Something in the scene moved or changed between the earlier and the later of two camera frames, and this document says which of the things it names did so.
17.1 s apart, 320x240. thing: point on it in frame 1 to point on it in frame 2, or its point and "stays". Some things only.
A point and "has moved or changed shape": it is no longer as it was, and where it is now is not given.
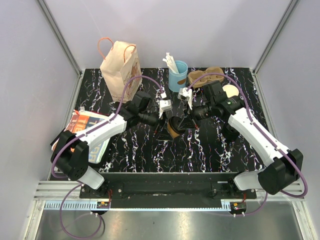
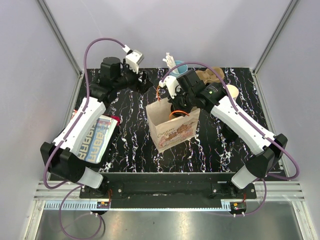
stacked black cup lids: (229, 132) stays
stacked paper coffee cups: (230, 90) stays
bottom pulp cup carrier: (194, 75) stays
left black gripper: (165, 134) to (142, 86)
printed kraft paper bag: (121, 65) has moved or changed shape
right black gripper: (189, 121) to (174, 101)
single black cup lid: (174, 122) to (176, 114)
